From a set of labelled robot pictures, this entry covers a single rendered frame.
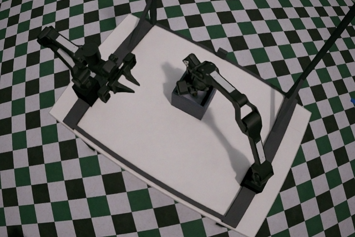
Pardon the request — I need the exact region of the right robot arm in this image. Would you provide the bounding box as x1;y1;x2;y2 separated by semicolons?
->
37;26;118;92

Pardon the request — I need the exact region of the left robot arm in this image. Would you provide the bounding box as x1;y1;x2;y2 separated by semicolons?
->
182;53;274;187

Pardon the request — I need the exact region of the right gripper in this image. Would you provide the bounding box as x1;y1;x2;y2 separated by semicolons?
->
97;53;140;103

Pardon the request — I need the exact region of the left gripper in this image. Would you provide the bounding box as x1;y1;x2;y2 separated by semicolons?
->
176;76;209;96

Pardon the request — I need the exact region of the white flat plate with hole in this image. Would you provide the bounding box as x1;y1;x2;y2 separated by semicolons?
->
183;88;207;105

